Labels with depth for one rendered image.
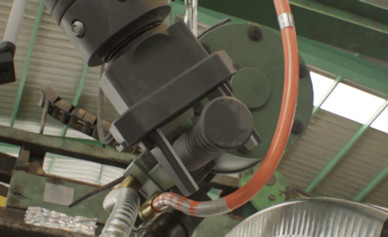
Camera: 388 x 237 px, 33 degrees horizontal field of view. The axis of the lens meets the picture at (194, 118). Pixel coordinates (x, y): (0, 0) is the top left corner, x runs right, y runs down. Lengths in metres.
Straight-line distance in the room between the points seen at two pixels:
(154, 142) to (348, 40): 3.46
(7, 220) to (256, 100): 1.03
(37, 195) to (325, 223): 1.08
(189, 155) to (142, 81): 0.08
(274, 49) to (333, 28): 3.19
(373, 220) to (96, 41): 0.29
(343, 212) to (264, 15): 3.14
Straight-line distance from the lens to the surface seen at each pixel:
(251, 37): 0.69
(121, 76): 0.53
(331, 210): 0.67
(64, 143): 1.78
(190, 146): 0.54
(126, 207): 0.51
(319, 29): 3.86
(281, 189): 1.88
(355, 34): 3.94
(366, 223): 0.61
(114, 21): 0.53
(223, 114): 0.49
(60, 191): 1.67
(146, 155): 0.65
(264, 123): 0.67
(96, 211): 1.66
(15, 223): 1.60
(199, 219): 0.79
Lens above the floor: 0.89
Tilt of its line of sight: 41 degrees up
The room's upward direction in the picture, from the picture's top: straight up
